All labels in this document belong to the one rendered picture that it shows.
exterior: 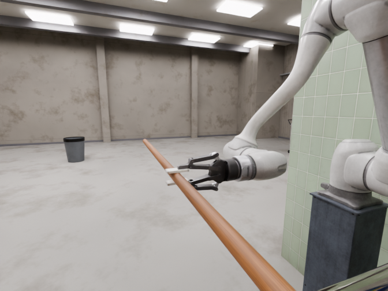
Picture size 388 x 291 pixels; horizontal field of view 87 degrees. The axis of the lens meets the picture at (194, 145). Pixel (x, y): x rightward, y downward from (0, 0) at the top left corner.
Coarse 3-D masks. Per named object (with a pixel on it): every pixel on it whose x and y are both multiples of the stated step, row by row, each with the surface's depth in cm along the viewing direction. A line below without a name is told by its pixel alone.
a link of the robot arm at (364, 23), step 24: (336, 0) 60; (360, 0) 54; (384, 0) 50; (360, 24) 57; (384, 24) 53; (384, 48) 56; (384, 72) 59; (384, 96) 62; (384, 120) 65; (384, 144) 69; (384, 168) 69; (384, 192) 73
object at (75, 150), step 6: (66, 138) 564; (72, 138) 578; (78, 138) 584; (84, 138) 567; (66, 144) 537; (72, 144) 537; (78, 144) 545; (66, 150) 543; (72, 150) 540; (78, 150) 547; (72, 156) 544; (78, 156) 551; (72, 162) 548
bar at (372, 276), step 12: (384, 264) 30; (360, 276) 28; (372, 276) 28; (384, 276) 28; (324, 288) 26; (336, 288) 26; (348, 288) 26; (360, 288) 26; (372, 288) 26; (384, 288) 27
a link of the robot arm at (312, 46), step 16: (304, 48) 69; (320, 48) 68; (304, 64) 69; (288, 80) 72; (304, 80) 70; (272, 96) 78; (288, 96) 74; (256, 112) 83; (272, 112) 79; (256, 128) 84; (240, 144) 82; (256, 144) 84
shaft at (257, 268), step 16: (160, 160) 80; (176, 176) 59; (192, 192) 47; (208, 208) 39; (208, 224) 37; (224, 224) 34; (224, 240) 31; (240, 240) 30; (240, 256) 27; (256, 256) 26; (256, 272) 24; (272, 272) 24; (272, 288) 22; (288, 288) 22
